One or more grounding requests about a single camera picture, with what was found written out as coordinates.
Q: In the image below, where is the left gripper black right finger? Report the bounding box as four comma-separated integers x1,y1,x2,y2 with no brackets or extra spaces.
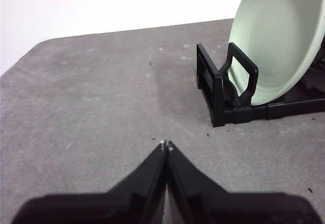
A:
167,141,318,224

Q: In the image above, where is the green round plate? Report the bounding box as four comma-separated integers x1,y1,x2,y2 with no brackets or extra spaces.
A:
227,0,325,107

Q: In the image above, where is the black plate rack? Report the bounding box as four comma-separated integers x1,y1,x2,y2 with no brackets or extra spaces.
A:
196,42,325,128

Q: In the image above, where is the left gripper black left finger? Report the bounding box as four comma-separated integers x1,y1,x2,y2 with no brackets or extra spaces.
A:
10,140,169,224

